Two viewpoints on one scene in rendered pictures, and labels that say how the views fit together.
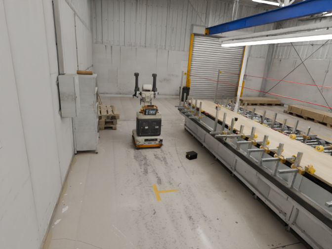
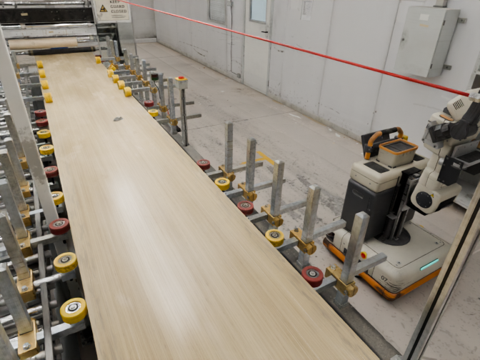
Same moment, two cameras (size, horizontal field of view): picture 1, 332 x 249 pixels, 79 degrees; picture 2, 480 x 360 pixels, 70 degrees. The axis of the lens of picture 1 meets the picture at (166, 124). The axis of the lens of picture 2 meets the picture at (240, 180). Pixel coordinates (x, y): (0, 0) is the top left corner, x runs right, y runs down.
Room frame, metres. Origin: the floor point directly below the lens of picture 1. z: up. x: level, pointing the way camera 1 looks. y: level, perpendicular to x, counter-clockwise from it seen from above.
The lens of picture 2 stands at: (6.17, -1.08, 1.84)
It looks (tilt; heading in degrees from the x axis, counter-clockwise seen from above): 30 degrees down; 167
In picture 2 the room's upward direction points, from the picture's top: 2 degrees clockwise
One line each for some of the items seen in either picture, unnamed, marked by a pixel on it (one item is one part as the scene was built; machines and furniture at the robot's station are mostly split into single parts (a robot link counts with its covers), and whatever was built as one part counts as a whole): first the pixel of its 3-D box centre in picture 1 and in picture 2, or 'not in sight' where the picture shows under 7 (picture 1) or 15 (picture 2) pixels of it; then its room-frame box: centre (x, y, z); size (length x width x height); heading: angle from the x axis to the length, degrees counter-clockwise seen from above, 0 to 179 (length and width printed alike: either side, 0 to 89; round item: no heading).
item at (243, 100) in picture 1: (257, 100); not in sight; (10.86, -4.82, 0.23); 2.41 x 0.77 x 0.17; 108
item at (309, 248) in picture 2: not in sight; (302, 241); (5.06, -0.52, 0.82); 0.14 x 0.06 x 0.05; 17
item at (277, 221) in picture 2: not in sight; (271, 216); (4.82, -0.59, 0.81); 0.14 x 0.06 x 0.05; 17
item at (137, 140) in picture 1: (146, 137); (385, 245); (4.51, 0.43, 0.16); 0.67 x 0.64 x 0.25; 18
